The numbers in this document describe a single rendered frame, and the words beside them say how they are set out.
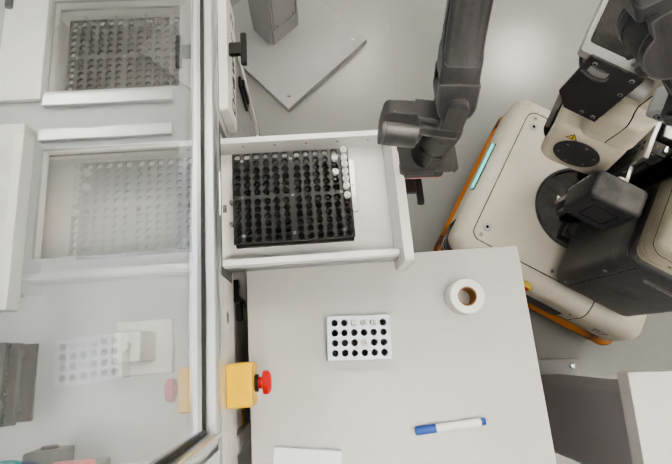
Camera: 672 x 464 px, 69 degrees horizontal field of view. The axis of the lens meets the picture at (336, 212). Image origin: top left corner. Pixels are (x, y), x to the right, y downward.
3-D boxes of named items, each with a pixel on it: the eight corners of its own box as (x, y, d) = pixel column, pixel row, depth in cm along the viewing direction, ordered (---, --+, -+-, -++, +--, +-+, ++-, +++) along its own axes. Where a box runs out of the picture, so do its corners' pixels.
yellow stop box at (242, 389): (260, 360, 90) (255, 361, 83) (261, 402, 88) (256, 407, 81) (231, 363, 89) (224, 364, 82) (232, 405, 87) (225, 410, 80)
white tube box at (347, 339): (387, 316, 101) (389, 314, 97) (389, 358, 98) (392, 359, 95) (326, 317, 100) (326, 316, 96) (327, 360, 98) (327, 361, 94)
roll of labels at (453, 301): (446, 315, 101) (451, 314, 97) (443, 281, 103) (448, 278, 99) (480, 314, 101) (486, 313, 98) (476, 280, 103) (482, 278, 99)
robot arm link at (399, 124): (473, 103, 69) (465, 71, 75) (392, 92, 68) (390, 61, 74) (449, 168, 77) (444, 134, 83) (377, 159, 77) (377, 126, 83)
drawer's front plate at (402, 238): (388, 136, 105) (396, 111, 95) (404, 270, 97) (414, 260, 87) (380, 136, 105) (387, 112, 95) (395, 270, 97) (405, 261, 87)
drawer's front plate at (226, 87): (234, 16, 112) (225, -19, 101) (237, 133, 104) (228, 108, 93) (226, 17, 112) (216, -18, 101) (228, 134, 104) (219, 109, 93)
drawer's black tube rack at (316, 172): (345, 160, 101) (347, 147, 95) (353, 243, 97) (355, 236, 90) (236, 166, 100) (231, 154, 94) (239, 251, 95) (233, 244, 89)
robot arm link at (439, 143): (464, 143, 74) (465, 110, 76) (419, 138, 74) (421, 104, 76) (451, 161, 81) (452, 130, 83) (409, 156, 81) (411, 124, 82)
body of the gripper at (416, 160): (395, 142, 88) (403, 123, 81) (450, 140, 89) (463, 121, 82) (399, 176, 86) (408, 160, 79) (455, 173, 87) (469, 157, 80)
